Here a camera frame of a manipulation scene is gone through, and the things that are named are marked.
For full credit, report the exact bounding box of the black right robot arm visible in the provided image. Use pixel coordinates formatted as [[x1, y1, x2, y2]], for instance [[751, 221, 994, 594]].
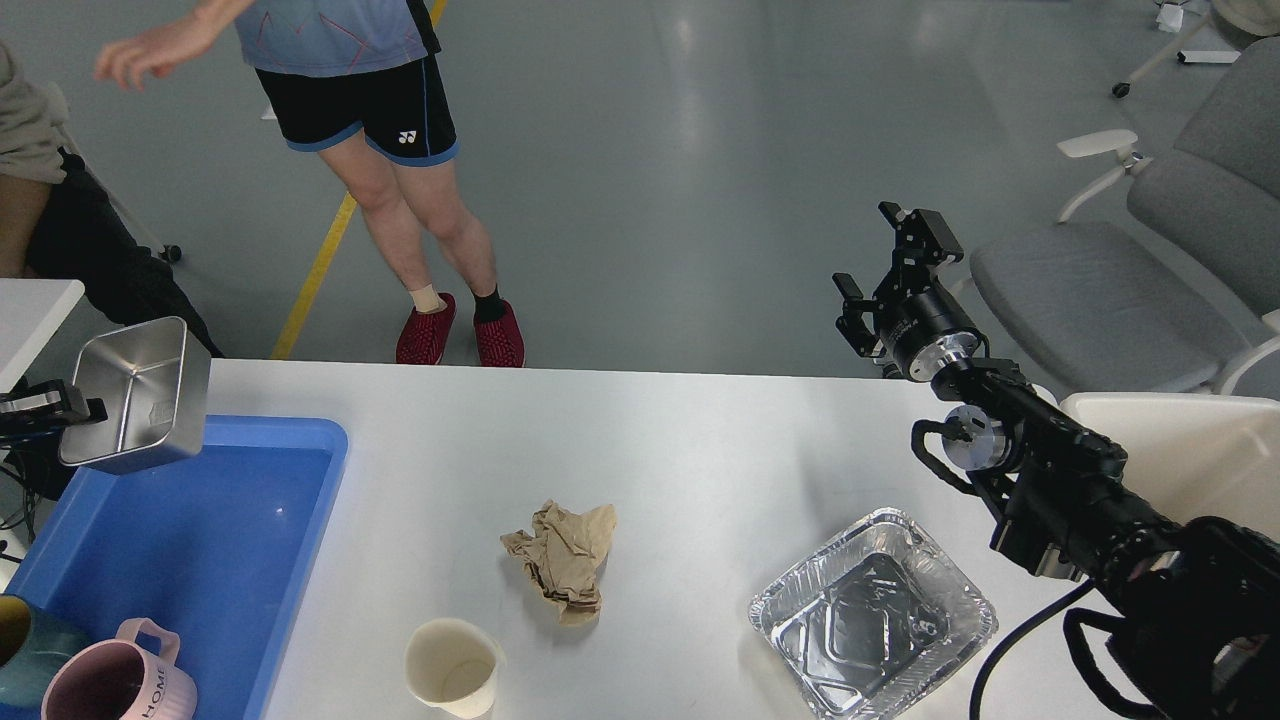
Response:
[[833, 201, 1279, 719]]

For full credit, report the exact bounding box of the blue plastic bin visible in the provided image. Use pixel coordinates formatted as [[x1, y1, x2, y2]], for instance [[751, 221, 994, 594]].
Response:
[[8, 415, 348, 719]]

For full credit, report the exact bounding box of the cream waste bin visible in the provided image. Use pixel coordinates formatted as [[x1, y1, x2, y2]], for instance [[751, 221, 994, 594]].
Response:
[[1060, 392, 1279, 541]]

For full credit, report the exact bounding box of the white chair base far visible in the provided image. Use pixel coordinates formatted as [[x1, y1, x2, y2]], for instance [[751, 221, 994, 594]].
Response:
[[1110, 1, 1242, 99]]

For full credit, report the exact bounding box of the aluminium foil tray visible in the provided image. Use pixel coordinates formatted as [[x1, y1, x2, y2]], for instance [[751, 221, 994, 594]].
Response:
[[748, 507, 998, 719]]

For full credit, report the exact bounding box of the seated person at left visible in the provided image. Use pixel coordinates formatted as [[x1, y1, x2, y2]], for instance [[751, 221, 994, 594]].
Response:
[[1, 47, 223, 357]]

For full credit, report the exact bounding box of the pink plastic mug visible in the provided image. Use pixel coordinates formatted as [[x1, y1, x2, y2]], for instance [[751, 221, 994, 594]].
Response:
[[40, 618, 198, 719]]

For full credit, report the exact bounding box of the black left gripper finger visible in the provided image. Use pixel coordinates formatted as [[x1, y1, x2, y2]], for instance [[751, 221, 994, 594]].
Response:
[[1, 380, 108, 433]]

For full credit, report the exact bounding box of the crumpled brown paper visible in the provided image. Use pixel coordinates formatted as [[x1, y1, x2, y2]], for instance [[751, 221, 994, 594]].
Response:
[[500, 498, 618, 626]]

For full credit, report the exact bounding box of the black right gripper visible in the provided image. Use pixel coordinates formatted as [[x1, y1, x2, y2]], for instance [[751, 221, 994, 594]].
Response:
[[833, 202, 986, 383]]

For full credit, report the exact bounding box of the white side table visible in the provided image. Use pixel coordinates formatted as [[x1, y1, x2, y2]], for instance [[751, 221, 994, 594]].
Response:
[[1, 278, 84, 393]]

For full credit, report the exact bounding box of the grey office chair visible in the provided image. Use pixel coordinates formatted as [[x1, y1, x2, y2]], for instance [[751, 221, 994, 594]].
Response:
[[936, 37, 1277, 397]]

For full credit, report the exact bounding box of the square stainless steel tray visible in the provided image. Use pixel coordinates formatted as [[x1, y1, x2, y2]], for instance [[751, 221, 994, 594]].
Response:
[[58, 316, 211, 475]]

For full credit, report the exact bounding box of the cream paper cup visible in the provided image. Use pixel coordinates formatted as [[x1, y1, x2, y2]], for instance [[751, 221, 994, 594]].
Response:
[[404, 618, 507, 719]]

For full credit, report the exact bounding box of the standing person in shorts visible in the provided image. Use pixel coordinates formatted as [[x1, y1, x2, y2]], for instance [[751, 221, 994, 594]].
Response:
[[95, 1, 526, 368]]

